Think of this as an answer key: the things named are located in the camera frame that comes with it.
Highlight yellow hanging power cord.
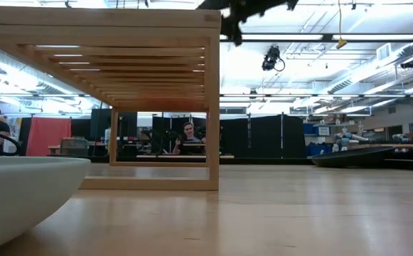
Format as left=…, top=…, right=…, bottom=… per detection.
left=336, top=0, right=348, bottom=50

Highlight grey storage crate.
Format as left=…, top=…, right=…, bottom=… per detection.
left=59, top=137, right=89, bottom=156

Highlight red panel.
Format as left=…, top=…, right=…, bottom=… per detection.
left=26, top=117, right=73, bottom=157

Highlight black panel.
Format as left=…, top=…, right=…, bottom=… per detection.
left=90, top=108, right=139, bottom=157

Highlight black aluminium rig frame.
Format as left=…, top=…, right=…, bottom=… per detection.
left=220, top=33, right=413, bottom=172

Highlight colourful patterned banner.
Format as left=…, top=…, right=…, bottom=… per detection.
left=9, top=117, right=23, bottom=154

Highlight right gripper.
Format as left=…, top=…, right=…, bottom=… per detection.
left=195, top=0, right=299, bottom=48

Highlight background wooden workbench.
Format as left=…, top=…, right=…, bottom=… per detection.
left=348, top=143, right=413, bottom=151

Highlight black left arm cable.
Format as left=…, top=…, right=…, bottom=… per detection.
left=0, top=122, right=22, bottom=157

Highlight white teal background robot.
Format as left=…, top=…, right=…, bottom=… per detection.
left=335, top=132, right=370, bottom=144

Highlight pale grey plate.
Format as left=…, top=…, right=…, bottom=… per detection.
left=0, top=155, right=92, bottom=255

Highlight black curtain partition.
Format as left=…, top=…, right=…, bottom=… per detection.
left=220, top=114, right=306, bottom=159

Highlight blue storage bins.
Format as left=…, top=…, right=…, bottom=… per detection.
left=305, top=143, right=335, bottom=157

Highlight black plate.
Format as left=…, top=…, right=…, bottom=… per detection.
left=311, top=145, right=396, bottom=169

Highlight black overhead camera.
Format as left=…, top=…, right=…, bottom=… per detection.
left=262, top=45, right=286, bottom=73

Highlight wooden slatted shelf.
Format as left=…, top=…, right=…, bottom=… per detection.
left=0, top=5, right=222, bottom=192

